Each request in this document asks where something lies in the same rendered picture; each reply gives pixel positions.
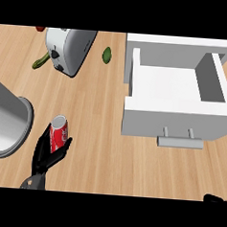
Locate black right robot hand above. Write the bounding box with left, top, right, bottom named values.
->
left=202, top=193, right=227, bottom=204

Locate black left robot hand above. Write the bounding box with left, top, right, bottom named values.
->
left=31, top=122, right=75, bottom=180

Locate red soda can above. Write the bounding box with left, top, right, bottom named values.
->
left=47, top=114, right=70, bottom=155

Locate white open drawer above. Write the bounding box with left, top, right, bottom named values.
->
left=121, top=46, right=227, bottom=144

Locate grey metal pot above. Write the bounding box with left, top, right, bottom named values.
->
left=0, top=77, right=37, bottom=162

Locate green cucumber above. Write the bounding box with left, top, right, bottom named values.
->
left=31, top=50, right=52, bottom=72

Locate silver toaster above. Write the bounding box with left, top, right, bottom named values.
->
left=42, top=27, right=99, bottom=80

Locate green avocado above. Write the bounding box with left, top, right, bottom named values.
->
left=101, top=46, right=113, bottom=65

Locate grey drawer handle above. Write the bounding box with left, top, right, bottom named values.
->
left=156, top=125, right=206, bottom=150

